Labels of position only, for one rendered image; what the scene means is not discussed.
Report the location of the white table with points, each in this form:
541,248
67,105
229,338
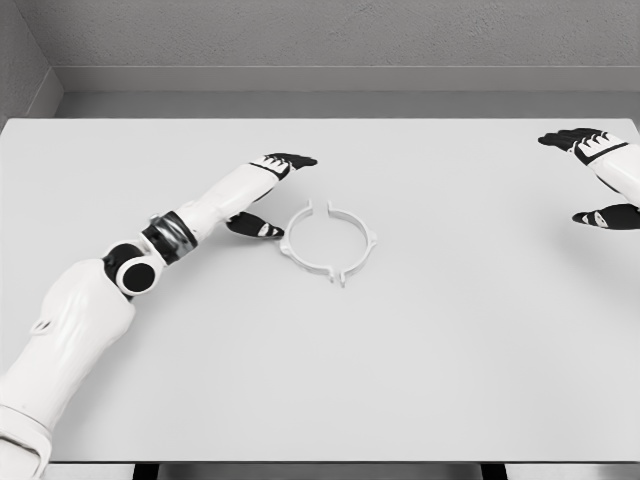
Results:
450,350

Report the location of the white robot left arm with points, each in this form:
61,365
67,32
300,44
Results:
75,320

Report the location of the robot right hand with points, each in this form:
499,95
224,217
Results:
617,172

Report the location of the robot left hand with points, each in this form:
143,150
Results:
245,185

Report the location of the white half pipe clamp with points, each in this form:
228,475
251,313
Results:
371,239
286,247

